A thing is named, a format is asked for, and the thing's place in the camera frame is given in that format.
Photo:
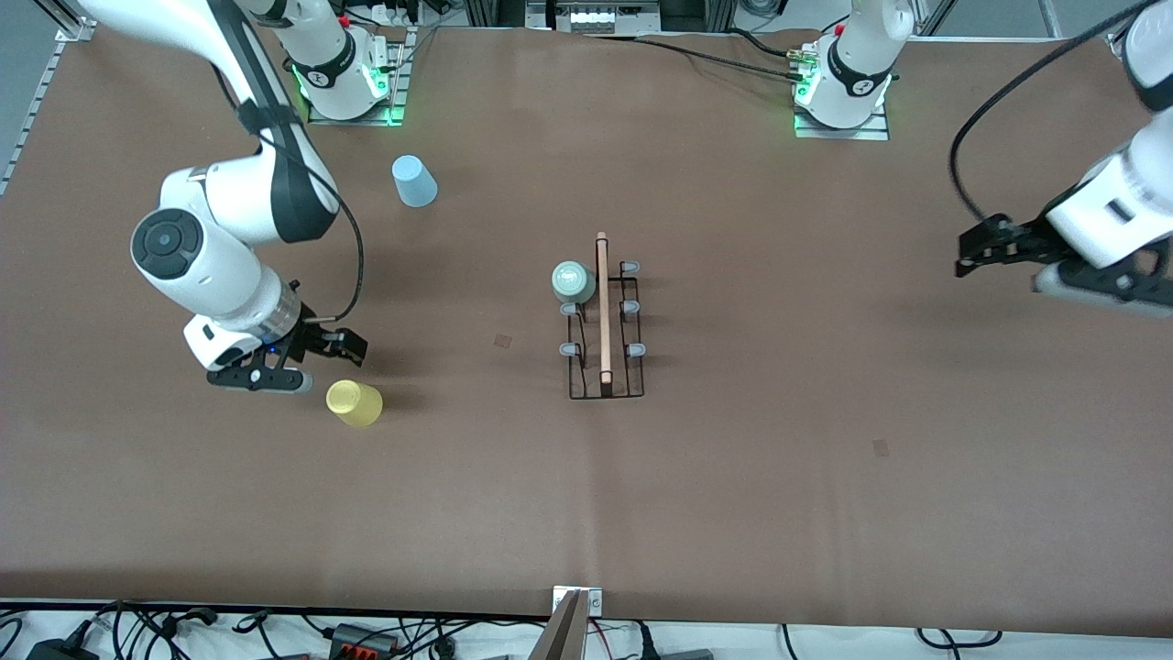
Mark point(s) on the black power adapter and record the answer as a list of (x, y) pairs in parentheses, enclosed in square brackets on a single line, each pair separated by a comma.
[(60, 651)]

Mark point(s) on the brown paper table cover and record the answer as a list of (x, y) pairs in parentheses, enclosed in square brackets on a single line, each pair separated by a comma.
[(641, 504)]

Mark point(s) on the grey power strip box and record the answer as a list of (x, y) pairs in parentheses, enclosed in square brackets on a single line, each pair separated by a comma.
[(596, 16)]

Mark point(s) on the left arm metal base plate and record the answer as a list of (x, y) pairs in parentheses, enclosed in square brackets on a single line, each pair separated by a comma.
[(838, 133)]

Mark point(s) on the flat grey box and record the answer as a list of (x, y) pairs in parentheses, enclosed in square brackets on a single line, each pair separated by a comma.
[(685, 654)]

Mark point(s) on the black connector box orange clips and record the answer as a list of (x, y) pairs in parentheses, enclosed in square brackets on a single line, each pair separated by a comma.
[(362, 642)]

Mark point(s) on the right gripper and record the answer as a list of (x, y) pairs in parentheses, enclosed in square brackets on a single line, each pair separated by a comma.
[(310, 338)]

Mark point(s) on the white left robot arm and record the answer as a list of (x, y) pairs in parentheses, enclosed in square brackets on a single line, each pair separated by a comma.
[(857, 64)]

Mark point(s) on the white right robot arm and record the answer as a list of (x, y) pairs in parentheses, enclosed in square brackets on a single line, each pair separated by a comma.
[(229, 197)]

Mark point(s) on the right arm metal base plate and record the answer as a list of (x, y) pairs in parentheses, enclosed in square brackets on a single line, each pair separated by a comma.
[(396, 92)]

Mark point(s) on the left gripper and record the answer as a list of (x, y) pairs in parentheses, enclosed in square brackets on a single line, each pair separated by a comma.
[(1027, 237)]

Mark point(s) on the yellow plastic cup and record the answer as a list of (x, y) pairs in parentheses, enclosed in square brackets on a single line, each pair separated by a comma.
[(355, 403)]

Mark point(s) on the light blue plastic cup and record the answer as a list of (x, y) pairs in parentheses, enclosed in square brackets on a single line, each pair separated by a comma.
[(415, 183)]

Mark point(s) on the aluminium camera mount bar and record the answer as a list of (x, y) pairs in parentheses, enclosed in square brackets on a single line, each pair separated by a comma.
[(564, 632)]

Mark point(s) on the pale green plastic cup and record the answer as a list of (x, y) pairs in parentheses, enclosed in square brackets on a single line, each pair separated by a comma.
[(573, 281)]

